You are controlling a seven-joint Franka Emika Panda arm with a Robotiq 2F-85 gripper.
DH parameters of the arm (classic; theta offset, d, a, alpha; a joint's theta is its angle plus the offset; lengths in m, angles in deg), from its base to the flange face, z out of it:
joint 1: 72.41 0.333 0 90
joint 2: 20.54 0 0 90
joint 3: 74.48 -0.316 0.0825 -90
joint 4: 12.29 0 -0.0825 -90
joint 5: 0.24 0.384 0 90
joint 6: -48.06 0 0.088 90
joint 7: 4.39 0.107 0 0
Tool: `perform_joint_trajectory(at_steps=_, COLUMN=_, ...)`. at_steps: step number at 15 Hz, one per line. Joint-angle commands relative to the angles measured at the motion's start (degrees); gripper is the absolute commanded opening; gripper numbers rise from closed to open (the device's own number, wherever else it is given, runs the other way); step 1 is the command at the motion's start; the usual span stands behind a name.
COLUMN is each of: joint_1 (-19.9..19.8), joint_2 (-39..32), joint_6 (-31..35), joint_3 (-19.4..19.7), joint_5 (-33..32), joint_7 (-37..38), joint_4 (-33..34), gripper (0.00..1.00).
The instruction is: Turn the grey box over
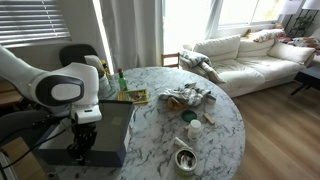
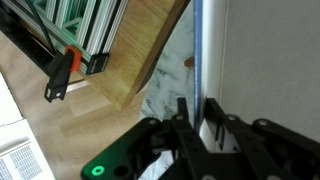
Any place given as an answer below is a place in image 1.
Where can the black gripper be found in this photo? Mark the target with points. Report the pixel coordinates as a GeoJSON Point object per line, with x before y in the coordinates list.
{"type": "Point", "coordinates": [83, 138]}

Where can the large grey storage box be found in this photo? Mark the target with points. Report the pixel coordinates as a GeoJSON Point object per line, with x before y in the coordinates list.
{"type": "Point", "coordinates": [110, 130]}

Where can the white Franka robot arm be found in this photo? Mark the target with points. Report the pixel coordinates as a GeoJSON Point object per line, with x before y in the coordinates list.
{"type": "Point", "coordinates": [56, 86]}

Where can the yellow green picture book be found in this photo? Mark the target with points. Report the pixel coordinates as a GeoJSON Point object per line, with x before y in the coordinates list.
{"type": "Point", "coordinates": [135, 96]}

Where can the green bottle with red cap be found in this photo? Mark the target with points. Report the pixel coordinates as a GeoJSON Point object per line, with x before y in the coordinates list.
{"type": "Point", "coordinates": [122, 81]}

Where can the white tube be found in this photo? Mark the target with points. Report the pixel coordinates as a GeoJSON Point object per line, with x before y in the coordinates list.
{"type": "Point", "coordinates": [181, 143]}

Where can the black office chair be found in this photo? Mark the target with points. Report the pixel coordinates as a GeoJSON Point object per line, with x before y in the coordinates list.
{"type": "Point", "coordinates": [75, 55]}

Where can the open metal tin can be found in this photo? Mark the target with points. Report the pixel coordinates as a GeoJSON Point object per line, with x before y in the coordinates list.
{"type": "Point", "coordinates": [185, 161]}

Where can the dark green round lid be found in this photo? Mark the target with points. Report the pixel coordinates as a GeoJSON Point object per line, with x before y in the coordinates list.
{"type": "Point", "coordinates": [189, 116]}

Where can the white plastic jar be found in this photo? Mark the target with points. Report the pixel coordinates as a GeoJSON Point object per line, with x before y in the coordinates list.
{"type": "Point", "coordinates": [194, 130]}

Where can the crumpled grey white cloth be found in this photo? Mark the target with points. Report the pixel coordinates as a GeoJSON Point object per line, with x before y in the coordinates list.
{"type": "Point", "coordinates": [188, 94]}

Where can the wooden chair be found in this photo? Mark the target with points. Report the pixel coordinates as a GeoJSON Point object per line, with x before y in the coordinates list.
{"type": "Point", "coordinates": [170, 60]}

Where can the small wooden block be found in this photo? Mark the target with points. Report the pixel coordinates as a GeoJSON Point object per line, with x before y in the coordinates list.
{"type": "Point", "coordinates": [209, 118]}

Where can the white curtain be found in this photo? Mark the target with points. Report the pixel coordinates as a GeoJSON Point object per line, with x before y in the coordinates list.
{"type": "Point", "coordinates": [133, 33]}

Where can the window blinds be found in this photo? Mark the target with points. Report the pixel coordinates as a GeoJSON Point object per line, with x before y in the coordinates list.
{"type": "Point", "coordinates": [31, 20]}

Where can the grey white folded blanket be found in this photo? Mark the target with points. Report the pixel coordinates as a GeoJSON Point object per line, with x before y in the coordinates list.
{"type": "Point", "coordinates": [200, 65]}

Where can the large white sofa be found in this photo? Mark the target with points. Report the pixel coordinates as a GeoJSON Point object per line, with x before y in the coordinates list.
{"type": "Point", "coordinates": [253, 63]}

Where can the floral patterned cushion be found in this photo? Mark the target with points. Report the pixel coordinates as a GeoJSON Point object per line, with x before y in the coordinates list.
{"type": "Point", "coordinates": [266, 35]}

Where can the black coffee table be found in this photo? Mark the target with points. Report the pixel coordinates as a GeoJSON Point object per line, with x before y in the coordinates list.
{"type": "Point", "coordinates": [308, 78]}

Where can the colourful patterned cushion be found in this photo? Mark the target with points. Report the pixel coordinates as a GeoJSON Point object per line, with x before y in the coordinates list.
{"type": "Point", "coordinates": [305, 42]}

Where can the black plant stand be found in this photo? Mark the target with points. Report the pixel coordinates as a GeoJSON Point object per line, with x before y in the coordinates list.
{"type": "Point", "coordinates": [300, 23]}

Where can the white lamp shade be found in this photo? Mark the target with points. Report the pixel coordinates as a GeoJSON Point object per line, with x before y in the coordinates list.
{"type": "Point", "coordinates": [290, 6]}
{"type": "Point", "coordinates": [311, 4]}

